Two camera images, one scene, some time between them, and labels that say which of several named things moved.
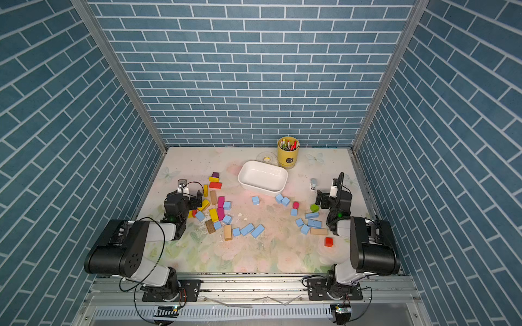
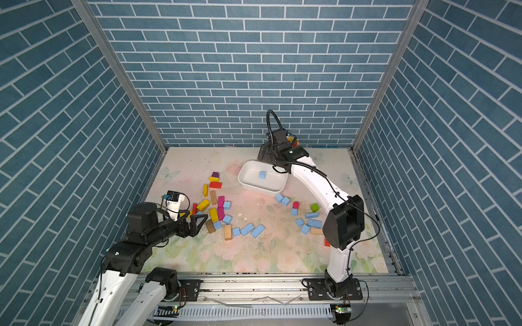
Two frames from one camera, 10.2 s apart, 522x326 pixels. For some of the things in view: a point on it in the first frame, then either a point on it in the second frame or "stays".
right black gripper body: (328, 204) → (267, 152)
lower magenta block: (221, 213) stays
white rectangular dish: (263, 176) stays
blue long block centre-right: (257, 230) stays
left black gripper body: (190, 205) → (181, 229)
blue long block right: (315, 223) stays
